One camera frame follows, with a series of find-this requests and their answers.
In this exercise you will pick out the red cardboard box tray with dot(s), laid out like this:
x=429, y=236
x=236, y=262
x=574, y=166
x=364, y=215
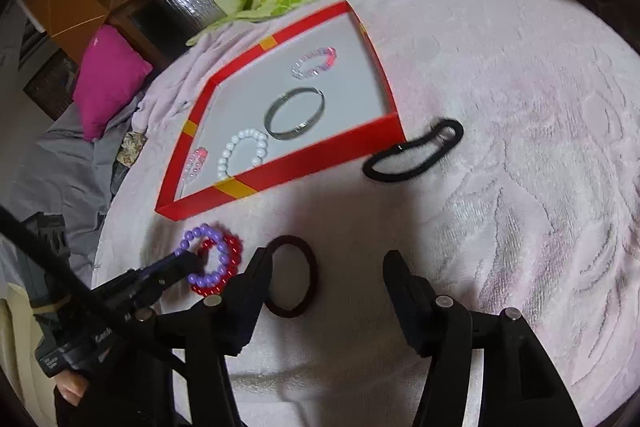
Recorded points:
x=300, y=162

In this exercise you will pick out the magenta pillow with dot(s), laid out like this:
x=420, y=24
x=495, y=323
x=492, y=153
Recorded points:
x=110, y=77

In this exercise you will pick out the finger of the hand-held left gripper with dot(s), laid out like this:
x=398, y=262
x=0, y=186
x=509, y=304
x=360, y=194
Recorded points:
x=172, y=268

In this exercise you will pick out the small floral cloth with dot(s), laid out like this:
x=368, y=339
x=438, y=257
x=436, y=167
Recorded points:
x=131, y=149

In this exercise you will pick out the cream cloth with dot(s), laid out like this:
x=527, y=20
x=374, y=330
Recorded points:
x=25, y=357

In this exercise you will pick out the grey bedsheet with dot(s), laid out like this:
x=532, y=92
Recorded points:
x=65, y=167

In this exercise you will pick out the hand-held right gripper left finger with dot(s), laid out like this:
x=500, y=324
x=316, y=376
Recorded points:
x=247, y=302

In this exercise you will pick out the pale pink fleece blanket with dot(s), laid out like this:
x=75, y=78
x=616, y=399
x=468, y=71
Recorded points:
x=500, y=107

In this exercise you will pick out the silver metal bangle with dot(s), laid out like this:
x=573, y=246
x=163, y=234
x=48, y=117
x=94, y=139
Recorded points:
x=287, y=136

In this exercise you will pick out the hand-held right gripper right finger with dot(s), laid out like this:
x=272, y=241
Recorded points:
x=400, y=307

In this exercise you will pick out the person's left hand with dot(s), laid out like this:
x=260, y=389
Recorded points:
x=72, y=388

